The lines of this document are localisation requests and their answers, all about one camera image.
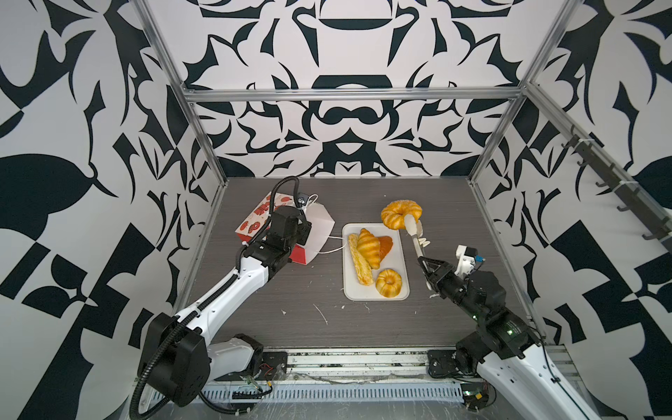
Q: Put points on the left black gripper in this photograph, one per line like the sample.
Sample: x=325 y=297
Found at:
x=304 y=231

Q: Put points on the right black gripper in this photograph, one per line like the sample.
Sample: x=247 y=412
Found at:
x=440 y=276

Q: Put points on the golden fake croissant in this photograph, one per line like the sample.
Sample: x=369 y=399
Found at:
x=369 y=247

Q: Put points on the long yellow fake bread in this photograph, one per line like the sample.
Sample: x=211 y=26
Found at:
x=363 y=269

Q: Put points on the round fluted yellow bun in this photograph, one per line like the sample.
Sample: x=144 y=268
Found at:
x=389 y=283

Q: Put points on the orange fake croissant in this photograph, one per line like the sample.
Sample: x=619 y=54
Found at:
x=386 y=245

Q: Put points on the golden ring shaped bread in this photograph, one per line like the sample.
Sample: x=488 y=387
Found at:
x=393 y=215

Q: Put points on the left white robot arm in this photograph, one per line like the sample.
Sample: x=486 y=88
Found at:
x=179 y=356

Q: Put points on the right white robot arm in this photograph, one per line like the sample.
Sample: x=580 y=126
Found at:
x=534 y=386

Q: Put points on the white rectangular tray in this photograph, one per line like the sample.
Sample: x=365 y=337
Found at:
x=395 y=260

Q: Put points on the small electronics board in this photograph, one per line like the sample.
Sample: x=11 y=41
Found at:
x=478 y=396

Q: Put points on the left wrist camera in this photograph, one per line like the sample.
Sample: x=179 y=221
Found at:
x=302 y=200

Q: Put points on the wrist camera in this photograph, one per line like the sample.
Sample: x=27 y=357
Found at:
x=468 y=261
x=302 y=200

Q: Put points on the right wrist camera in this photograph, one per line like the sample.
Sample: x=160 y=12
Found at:
x=468 y=261

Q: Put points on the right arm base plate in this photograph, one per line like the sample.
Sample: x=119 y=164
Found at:
x=444 y=364

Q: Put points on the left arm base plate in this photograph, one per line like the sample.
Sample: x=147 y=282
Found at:
x=265 y=367

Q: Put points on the white slotted cable duct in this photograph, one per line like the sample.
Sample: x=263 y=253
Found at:
x=285 y=393

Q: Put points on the grey wall hook rack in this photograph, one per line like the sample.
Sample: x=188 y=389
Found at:
x=614 y=179

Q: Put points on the aluminium cage frame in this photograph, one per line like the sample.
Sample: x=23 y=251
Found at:
x=527 y=90

